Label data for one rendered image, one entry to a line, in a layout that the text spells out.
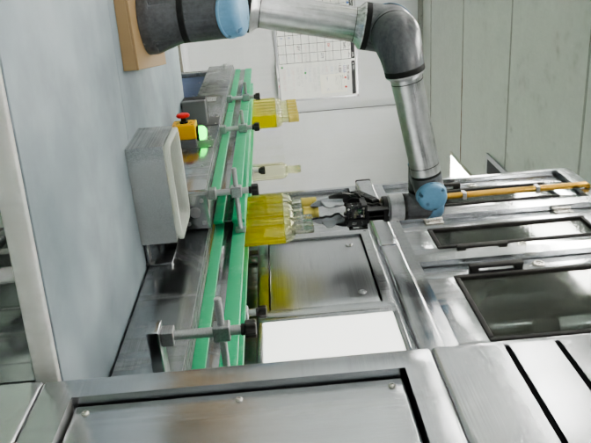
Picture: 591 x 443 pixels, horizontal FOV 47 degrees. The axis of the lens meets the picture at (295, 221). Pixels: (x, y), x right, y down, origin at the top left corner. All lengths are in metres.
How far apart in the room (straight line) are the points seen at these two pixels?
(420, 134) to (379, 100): 6.18
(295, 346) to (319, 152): 6.46
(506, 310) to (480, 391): 0.94
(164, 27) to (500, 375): 1.07
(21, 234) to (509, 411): 0.62
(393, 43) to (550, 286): 0.75
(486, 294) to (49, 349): 1.17
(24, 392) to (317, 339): 0.79
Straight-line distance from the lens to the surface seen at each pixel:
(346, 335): 1.55
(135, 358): 1.23
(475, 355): 0.87
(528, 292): 1.84
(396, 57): 1.60
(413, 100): 1.63
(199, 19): 1.56
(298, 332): 1.57
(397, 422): 0.78
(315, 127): 7.82
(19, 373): 1.69
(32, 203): 0.92
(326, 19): 1.70
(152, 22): 1.57
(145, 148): 1.44
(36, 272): 0.93
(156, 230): 1.50
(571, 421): 0.79
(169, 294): 1.41
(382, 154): 8.00
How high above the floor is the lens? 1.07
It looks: 1 degrees up
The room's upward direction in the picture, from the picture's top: 85 degrees clockwise
